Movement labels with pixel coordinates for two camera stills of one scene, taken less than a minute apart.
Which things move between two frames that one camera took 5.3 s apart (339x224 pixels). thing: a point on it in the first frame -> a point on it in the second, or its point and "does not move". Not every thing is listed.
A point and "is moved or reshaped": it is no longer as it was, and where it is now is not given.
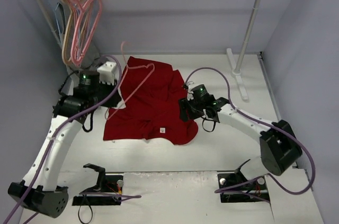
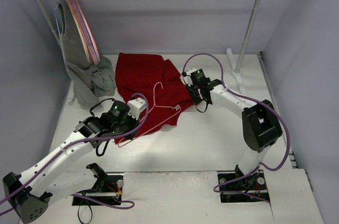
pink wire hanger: (109, 114) -> (177, 107)
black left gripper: (110, 97) -> (130, 126)
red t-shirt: (152, 90) is moved or reshaped
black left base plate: (108, 184) does not move
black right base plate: (258, 187) does not move
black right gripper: (184, 110) -> (194, 91)
